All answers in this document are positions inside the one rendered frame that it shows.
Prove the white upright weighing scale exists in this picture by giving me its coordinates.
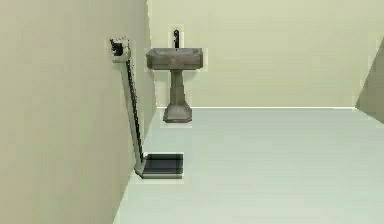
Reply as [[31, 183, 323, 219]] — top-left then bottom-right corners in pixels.
[[109, 37, 185, 180]]

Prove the grey pedestal sink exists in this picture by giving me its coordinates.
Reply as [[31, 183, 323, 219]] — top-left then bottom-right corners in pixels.
[[145, 47, 204, 124]]

